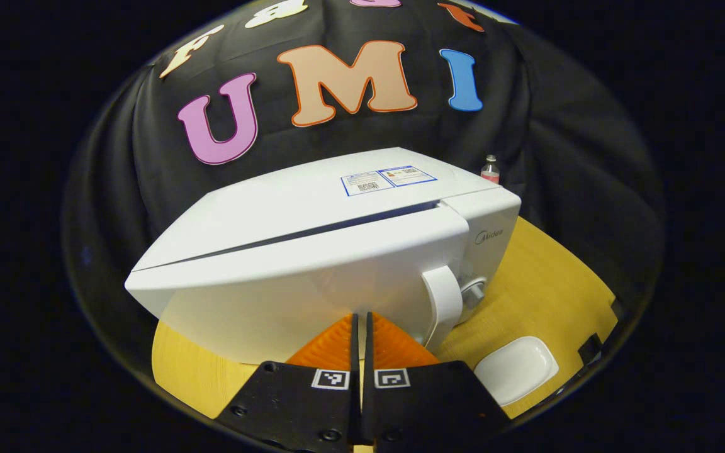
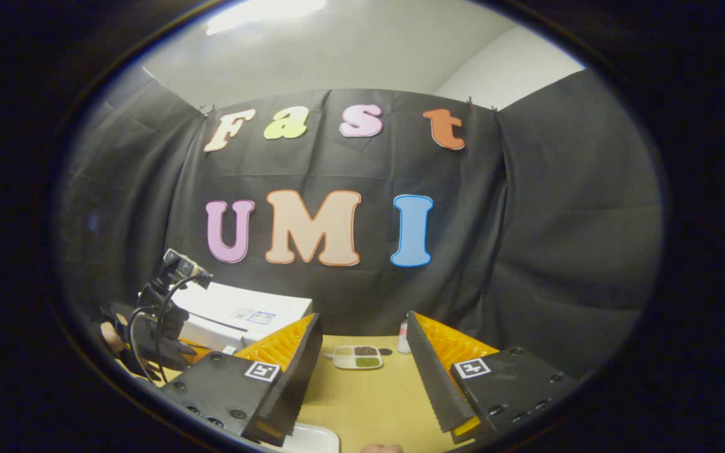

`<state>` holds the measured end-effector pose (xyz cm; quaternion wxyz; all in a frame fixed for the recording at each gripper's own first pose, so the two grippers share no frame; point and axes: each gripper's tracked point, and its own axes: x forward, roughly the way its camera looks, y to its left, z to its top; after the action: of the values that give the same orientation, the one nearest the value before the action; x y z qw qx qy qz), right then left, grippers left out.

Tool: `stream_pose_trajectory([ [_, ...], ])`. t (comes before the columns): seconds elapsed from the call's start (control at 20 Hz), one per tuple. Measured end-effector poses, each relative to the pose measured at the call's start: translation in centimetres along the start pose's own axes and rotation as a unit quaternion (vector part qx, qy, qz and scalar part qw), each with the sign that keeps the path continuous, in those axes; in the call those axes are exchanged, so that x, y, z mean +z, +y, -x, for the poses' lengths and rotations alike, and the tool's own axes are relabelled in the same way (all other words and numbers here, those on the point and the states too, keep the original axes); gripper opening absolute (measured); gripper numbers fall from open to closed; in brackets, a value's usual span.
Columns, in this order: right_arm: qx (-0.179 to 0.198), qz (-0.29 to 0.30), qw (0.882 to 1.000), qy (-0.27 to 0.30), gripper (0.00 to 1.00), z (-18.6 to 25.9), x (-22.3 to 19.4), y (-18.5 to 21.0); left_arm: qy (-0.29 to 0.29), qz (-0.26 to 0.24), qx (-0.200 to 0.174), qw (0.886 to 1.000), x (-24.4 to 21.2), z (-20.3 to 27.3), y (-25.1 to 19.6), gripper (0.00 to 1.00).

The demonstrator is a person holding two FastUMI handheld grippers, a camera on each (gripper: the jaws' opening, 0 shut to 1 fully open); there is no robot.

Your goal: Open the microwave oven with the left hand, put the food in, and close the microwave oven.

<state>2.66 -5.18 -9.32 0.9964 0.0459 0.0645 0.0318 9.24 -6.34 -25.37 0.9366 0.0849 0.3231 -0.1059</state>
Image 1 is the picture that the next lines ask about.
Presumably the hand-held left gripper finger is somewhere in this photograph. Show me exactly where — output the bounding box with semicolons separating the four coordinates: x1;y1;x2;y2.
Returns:
215;313;361;453
362;311;512;451

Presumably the white microwave oven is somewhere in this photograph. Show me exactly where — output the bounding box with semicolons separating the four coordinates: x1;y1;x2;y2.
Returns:
125;147;522;367

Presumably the white oblong plate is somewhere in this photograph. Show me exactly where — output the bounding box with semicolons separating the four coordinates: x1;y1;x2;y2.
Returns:
474;336;559;407

